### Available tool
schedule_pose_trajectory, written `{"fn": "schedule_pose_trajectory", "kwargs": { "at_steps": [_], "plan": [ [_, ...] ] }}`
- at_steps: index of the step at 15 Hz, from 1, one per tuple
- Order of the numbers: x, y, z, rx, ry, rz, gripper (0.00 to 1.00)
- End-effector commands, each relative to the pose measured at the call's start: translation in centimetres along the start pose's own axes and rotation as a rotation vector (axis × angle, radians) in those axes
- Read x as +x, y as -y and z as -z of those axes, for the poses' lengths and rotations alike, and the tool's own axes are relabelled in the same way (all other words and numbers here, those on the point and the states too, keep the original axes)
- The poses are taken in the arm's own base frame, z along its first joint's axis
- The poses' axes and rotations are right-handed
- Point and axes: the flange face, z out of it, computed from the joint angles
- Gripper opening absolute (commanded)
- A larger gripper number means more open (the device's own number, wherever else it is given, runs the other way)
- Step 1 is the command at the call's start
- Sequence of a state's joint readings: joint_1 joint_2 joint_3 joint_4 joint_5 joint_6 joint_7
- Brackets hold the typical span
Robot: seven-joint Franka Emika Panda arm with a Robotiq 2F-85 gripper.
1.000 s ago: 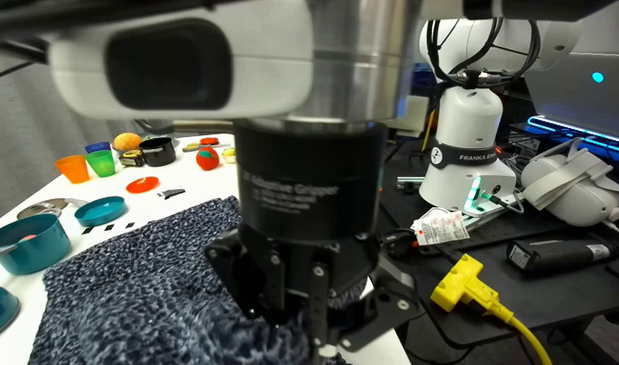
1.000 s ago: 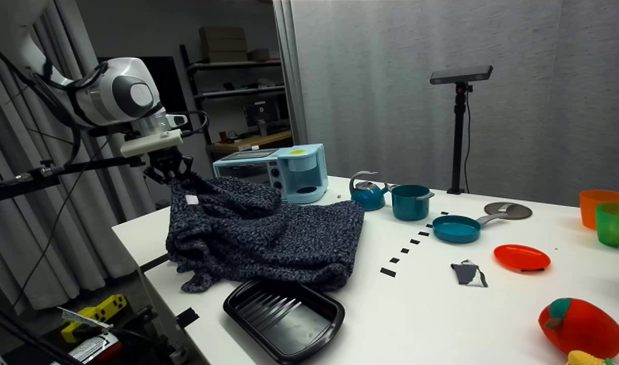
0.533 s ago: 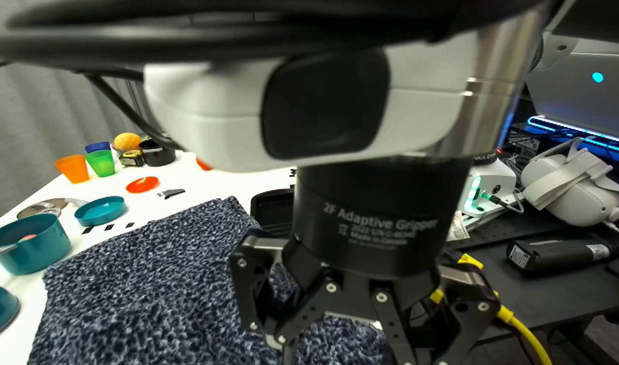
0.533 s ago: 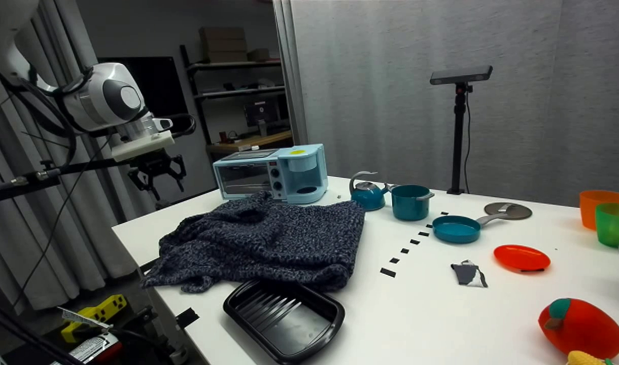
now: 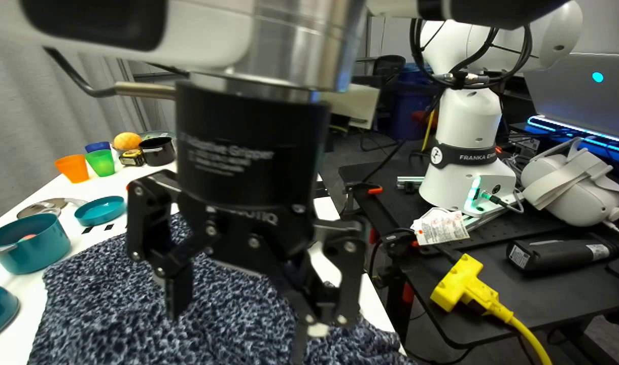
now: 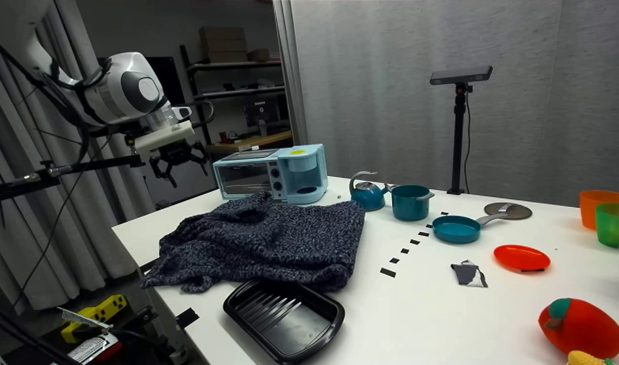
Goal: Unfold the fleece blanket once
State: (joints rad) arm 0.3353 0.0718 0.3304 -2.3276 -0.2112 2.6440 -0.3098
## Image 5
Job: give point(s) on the black office chair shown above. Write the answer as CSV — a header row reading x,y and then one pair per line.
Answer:
x,y
388,71

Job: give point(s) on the orange plastic cup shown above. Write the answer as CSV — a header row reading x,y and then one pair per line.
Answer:
x,y
74,169

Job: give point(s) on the orange round toy bread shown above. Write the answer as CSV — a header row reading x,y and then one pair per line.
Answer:
x,y
126,140

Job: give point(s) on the silver round lid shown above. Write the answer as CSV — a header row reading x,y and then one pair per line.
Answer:
x,y
41,206

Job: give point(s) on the white power strip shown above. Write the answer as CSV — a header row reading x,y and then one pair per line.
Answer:
x,y
487,206

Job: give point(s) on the white printed packet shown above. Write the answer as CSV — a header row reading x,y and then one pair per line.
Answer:
x,y
441,225

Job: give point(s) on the blue speckled fleece blanket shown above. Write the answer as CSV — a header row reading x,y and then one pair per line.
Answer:
x,y
107,305

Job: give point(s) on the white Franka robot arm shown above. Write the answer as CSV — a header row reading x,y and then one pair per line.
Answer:
x,y
468,123

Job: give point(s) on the white VR headset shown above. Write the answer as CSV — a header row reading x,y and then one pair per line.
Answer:
x,y
579,193

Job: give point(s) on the blue plastic cup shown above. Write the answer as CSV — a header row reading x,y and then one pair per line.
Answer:
x,y
97,145

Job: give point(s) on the small toy can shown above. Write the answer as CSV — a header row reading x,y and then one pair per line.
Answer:
x,y
130,158

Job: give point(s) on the green plastic cup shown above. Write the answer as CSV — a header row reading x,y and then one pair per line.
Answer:
x,y
103,162

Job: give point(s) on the teal toy frying pan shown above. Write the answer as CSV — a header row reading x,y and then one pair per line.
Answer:
x,y
99,210

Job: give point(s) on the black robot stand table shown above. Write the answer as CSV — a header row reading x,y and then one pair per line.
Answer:
x,y
559,296

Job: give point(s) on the teal toy pot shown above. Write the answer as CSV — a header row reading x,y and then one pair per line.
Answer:
x,y
32,244

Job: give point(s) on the black toy pot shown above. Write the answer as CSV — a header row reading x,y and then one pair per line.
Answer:
x,y
159,153

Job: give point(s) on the grey curtain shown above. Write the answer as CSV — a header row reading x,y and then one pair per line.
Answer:
x,y
26,115

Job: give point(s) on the open laptop with blue glow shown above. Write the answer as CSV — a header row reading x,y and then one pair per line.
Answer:
x,y
579,93

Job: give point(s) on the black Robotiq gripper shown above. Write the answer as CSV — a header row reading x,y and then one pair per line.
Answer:
x,y
248,155

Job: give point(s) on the blue bin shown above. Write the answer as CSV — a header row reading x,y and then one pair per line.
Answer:
x,y
412,101

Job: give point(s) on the black power brick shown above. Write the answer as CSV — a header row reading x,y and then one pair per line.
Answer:
x,y
559,255

